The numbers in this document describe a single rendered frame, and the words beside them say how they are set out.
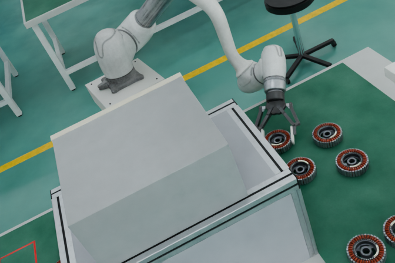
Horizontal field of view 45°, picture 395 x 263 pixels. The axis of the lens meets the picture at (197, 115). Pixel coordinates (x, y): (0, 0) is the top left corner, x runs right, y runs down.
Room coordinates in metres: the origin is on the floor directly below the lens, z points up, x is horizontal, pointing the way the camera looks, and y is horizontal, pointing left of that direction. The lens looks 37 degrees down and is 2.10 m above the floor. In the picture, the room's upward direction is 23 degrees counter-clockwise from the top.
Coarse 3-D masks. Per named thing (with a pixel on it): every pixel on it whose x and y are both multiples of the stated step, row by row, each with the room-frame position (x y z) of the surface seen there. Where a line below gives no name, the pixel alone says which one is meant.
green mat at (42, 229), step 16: (32, 224) 1.51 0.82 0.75; (48, 224) 1.47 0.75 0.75; (0, 240) 1.49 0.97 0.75; (16, 240) 1.45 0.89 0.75; (32, 240) 1.42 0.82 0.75; (48, 240) 1.38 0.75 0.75; (0, 256) 1.41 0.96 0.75; (16, 256) 1.37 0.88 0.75; (32, 256) 1.34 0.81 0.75; (48, 256) 1.30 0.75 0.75
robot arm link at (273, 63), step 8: (264, 48) 1.69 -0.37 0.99; (272, 48) 1.65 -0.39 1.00; (280, 48) 1.66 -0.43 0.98; (264, 56) 1.65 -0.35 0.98; (272, 56) 1.62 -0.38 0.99; (280, 56) 1.62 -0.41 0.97; (256, 64) 1.69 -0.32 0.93; (264, 64) 1.62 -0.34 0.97; (272, 64) 1.59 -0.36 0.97; (280, 64) 1.59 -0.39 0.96; (256, 72) 1.65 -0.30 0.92; (264, 72) 1.60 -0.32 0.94; (272, 72) 1.57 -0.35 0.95; (280, 72) 1.56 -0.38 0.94
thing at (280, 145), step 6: (270, 132) 1.43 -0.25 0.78; (276, 132) 1.41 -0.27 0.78; (282, 132) 1.39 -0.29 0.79; (288, 132) 1.38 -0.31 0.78; (270, 138) 1.40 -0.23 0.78; (276, 138) 1.39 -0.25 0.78; (282, 138) 1.39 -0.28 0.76; (288, 138) 1.35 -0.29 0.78; (270, 144) 1.36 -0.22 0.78; (276, 144) 1.34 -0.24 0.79; (282, 144) 1.33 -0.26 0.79; (288, 144) 1.32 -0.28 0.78; (276, 150) 1.32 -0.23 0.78; (282, 150) 1.32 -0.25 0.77
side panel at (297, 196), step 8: (296, 192) 0.87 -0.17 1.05; (296, 200) 0.86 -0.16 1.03; (296, 208) 0.86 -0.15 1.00; (304, 208) 0.86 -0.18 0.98; (304, 216) 0.86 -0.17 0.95; (304, 224) 0.87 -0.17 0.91; (304, 232) 0.86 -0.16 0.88; (312, 232) 0.86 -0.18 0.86; (312, 240) 0.86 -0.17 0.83; (312, 248) 0.87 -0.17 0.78; (312, 256) 0.86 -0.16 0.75
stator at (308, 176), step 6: (294, 162) 1.22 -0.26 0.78; (300, 162) 1.21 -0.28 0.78; (306, 162) 1.20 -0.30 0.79; (312, 162) 1.19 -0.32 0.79; (294, 168) 1.21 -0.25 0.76; (300, 168) 1.20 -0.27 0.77; (306, 168) 1.19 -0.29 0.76; (312, 168) 1.16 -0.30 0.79; (300, 174) 1.17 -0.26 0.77; (306, 174) 1.14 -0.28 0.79; (312, 174) 1.14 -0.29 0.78; (300, 180) 1.13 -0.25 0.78; (306, 180) 1.13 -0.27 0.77
